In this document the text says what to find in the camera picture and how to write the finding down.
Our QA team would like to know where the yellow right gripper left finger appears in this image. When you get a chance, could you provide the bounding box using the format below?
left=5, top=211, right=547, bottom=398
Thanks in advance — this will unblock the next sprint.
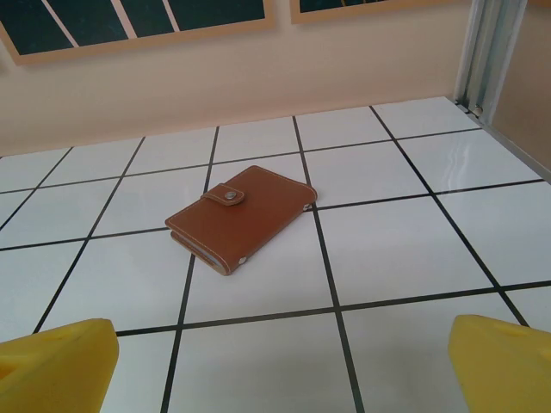
left=0, top=317, right=120, bottom=413

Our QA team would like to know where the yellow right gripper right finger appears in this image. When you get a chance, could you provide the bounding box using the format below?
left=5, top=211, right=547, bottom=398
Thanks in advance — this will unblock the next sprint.
left=447, top=314, right=551, bottom=413

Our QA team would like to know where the brown leather card holder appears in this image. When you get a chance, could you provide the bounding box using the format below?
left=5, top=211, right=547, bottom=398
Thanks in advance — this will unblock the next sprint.
left=164, top=164, right=319, bottom=277

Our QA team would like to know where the aluminium side rail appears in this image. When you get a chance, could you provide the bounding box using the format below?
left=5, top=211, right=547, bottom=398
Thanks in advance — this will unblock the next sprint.
left=454, top=98, right=551, bottom=184

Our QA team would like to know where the aluminium corner post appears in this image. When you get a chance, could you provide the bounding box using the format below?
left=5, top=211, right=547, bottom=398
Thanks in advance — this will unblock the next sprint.
left=454, top=0, right=533, bottom=117

